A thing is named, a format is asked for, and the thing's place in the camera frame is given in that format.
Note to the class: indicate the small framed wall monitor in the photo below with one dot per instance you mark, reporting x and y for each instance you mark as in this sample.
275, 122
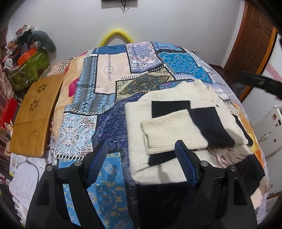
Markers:
122, 1

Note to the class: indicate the wooden lap desk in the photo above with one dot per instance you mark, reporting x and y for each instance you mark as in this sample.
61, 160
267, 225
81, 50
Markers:
32, 123

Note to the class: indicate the yellow foam tube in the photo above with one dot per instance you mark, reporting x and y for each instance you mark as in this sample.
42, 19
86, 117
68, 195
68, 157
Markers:
122, 34

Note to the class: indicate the blue patchwork bedspread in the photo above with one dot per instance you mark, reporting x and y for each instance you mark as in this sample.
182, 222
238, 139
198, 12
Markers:
95, 89

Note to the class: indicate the black and white striped sweater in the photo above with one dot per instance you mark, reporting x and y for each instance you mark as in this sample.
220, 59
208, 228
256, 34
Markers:
195, 114

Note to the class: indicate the red box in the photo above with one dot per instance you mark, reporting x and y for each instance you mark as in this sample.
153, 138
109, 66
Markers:
9, 113

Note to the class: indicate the green fabric storage bin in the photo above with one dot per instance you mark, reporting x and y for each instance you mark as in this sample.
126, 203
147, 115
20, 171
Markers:
30, 71

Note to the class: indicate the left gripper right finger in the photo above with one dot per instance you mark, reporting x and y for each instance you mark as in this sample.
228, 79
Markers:
221, 199

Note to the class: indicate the brown wooden door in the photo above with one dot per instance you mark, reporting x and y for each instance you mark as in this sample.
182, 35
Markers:
252, 45

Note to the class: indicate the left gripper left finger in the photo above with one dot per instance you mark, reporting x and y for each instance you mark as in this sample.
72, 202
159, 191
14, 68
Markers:
48, 208

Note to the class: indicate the white sliding wardrobe door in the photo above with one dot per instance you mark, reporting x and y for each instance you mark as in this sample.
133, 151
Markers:
263, 104

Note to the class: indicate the white paper stack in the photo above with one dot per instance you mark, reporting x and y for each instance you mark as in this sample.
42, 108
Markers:
26, 173

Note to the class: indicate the orange box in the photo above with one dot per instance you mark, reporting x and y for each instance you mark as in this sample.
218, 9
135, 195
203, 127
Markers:
26, 56

